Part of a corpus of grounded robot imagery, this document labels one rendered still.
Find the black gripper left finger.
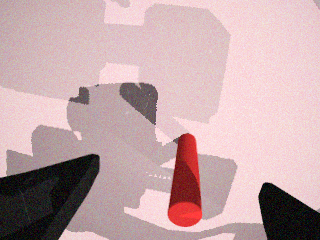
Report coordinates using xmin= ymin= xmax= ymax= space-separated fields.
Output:
xmin=0 ymin=153 xmax=100 ymax=240

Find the red peg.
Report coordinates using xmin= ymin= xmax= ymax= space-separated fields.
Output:
xmin=168 ymin=133 xmax=203 ymax=227

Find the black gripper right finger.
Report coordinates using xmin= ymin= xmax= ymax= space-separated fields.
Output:
xmin=259 ymin=183 xmax=320 ymax=240

